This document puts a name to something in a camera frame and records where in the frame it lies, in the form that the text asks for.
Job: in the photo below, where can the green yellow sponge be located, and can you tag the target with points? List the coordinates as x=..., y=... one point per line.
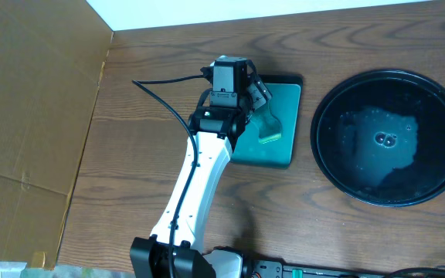
x=269, y=127

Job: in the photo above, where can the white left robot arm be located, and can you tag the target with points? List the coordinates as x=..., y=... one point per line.
x=174, y=247

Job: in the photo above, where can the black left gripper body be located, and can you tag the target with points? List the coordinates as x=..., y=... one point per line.
x=259, y=93

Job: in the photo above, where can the black round tray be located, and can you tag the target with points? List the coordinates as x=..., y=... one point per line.
x=379, y=137

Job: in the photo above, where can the brown cardboard panel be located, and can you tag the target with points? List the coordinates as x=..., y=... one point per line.
x=52, y=55

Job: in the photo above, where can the green rectangular water tray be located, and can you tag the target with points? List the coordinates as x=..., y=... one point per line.
x=284, y=103

